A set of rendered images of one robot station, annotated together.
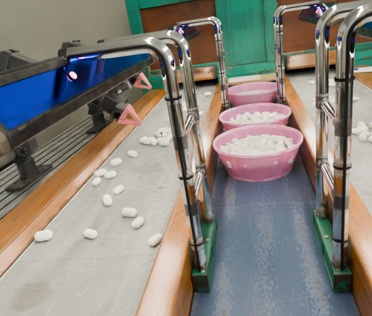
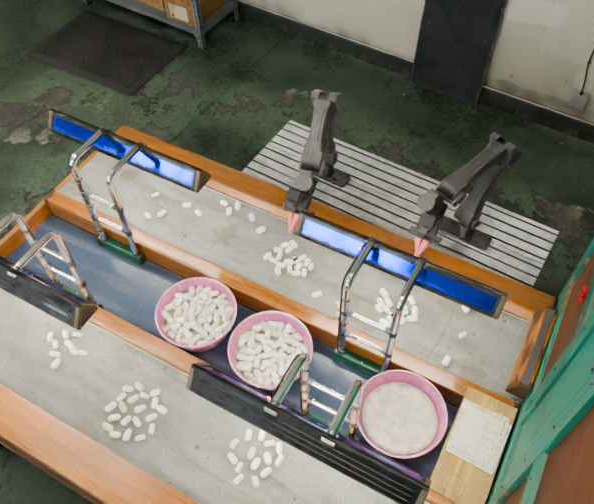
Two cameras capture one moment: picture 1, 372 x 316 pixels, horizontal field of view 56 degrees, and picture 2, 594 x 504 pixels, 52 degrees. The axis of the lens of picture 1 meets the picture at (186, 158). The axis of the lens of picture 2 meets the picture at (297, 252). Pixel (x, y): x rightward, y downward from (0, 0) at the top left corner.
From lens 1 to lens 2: 2.37 m
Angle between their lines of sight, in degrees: 82
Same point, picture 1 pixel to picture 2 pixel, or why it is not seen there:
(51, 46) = not seen: outside the picture
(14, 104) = (61, 125)
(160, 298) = (79, 209)
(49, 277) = (135, 181)
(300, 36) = not seen: outside the picture
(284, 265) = (89, 279)
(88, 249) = (145, 195)
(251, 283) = (90, 261)
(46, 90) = (77, 132)
